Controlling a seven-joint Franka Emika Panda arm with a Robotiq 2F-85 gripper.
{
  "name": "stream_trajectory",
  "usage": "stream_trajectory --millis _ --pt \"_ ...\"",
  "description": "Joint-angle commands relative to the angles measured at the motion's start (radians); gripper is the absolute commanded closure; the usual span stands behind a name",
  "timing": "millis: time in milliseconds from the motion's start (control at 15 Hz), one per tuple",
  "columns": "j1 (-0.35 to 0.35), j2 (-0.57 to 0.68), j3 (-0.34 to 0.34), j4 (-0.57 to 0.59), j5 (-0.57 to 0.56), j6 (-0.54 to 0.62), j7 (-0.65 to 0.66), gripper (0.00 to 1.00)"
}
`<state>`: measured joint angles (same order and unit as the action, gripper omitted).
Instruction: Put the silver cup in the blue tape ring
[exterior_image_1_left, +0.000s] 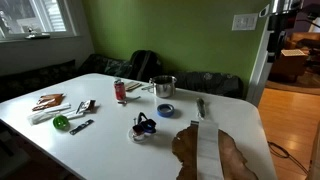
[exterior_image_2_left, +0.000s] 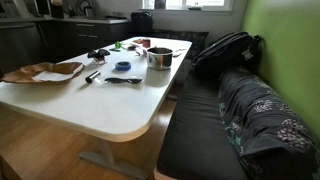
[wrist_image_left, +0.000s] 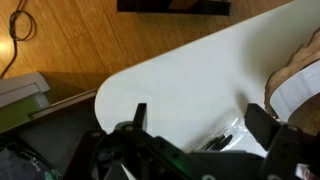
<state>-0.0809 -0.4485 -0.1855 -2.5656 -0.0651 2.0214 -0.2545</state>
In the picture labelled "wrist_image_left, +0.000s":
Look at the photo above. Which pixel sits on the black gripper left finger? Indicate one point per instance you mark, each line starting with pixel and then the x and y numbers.
pixel 140 117

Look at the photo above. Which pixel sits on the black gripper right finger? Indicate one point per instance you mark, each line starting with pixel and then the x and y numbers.
pixel 261 125

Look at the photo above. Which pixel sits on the black plastic cutlery packet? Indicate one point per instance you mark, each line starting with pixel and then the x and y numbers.
pixel 230 137

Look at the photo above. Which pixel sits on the white paper receipt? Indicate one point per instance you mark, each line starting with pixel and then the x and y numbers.
pixel 293 92

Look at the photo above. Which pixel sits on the brown paper bag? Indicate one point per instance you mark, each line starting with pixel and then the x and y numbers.
pixel 307 116

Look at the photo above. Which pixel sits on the grey green storage box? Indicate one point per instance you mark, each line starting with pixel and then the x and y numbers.
pixel 20 96

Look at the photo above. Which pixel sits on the black furniture base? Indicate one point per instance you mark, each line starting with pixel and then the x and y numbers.
pixel 201 7

